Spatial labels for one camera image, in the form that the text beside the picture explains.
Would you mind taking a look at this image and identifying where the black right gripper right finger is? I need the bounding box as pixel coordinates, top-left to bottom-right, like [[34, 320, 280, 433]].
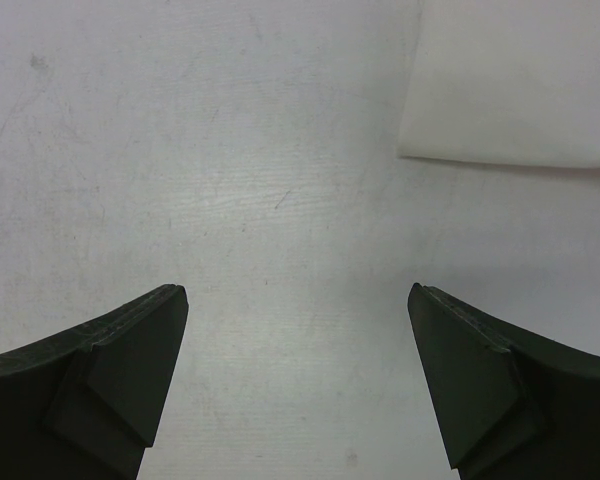
[[407, 284, 600, 479]]

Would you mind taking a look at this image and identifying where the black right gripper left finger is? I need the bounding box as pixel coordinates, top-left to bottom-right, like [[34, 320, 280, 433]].
[[0, 284, 188, 479]]

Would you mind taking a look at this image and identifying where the white folded t shirt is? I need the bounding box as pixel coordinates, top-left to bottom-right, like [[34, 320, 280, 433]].
[[397, 1, 600, 170]]

